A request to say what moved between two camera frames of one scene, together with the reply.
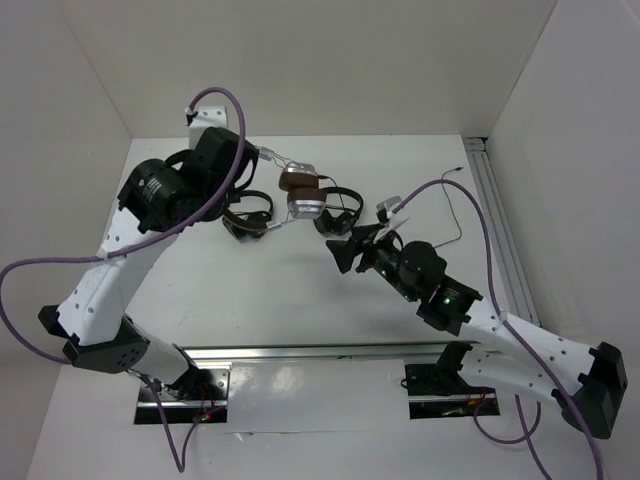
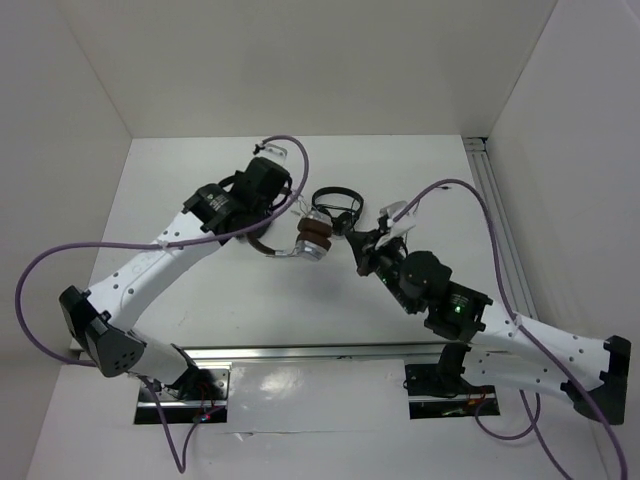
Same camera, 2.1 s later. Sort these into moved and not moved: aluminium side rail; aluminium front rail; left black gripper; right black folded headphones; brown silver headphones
Moved: left black gripper; brown silver headphones
Not moved: aluminium side rail; aluminium front rail; right black folded headphones
